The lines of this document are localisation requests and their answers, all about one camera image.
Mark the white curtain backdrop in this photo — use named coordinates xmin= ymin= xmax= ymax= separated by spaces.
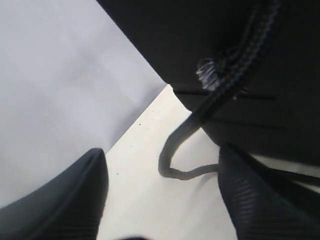
xmin=0 ymin=0 xmax=165 ymax=207

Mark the black plastic case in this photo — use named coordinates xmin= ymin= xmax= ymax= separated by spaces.
xmin=99 ymin=0 xmax=320 ymax=180

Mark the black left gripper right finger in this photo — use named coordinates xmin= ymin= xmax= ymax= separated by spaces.
xmin=217 ymin=144 xmax=320 ymax=240

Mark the black cord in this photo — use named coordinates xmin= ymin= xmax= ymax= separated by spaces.
xmin=157 ymin=0 xmax=283 ymax=181

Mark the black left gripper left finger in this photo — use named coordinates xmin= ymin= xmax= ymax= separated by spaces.
xmin=0 ymin=148 xmax=109 ymax=240

